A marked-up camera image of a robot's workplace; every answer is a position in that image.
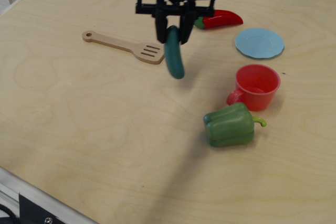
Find red toy chili pepper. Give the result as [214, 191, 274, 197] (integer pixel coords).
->
[194, 10, 244, 29]

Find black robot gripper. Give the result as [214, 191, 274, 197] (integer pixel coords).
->
[135, 0, 216, 44]

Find black corner bracket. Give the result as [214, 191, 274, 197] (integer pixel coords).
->
[19, 194, 65, 224]

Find light blue toy plate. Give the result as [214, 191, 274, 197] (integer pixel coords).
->
[235, 28, 285, 59]

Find wooden slotted spatula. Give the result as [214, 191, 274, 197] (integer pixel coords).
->
[82, 30, 164, 65]

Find red plastic cup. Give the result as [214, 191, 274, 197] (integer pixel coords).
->
[226, 64, 281, 111]

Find green toy bell pepper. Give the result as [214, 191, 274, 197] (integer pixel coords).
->
[203, 102, 267, 147]

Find aluminium table frame rail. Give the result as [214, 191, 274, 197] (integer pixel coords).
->
[1, 168, 96, 223]

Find dark green toy cucumber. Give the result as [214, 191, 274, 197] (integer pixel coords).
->
[164, 26, 185, 79]

